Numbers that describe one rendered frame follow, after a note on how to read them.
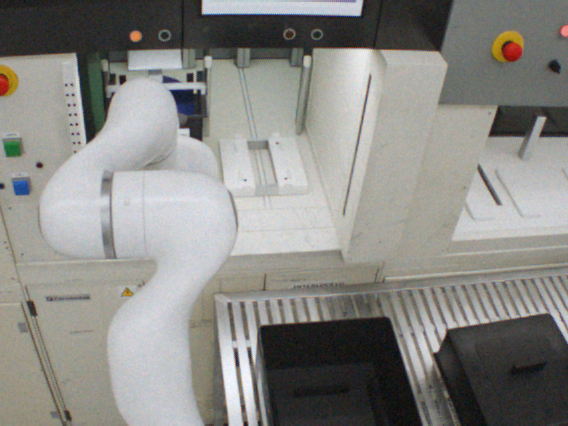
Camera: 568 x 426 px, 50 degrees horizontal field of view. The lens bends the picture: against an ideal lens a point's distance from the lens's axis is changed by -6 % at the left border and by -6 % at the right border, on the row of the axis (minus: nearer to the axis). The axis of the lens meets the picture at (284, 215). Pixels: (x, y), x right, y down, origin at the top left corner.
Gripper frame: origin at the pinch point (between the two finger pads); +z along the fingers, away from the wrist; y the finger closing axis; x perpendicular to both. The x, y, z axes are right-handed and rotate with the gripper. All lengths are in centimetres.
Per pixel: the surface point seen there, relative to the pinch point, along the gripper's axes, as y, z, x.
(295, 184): 34.5, 5.8, -28.9
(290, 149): 36, 20, -29
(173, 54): 4.7, 17.1, 2.8
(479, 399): 62, -59, -33
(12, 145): -27.6, -15.2, 2.5
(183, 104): 7.0, 20.3, -13.4
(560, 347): 87, -49, -33
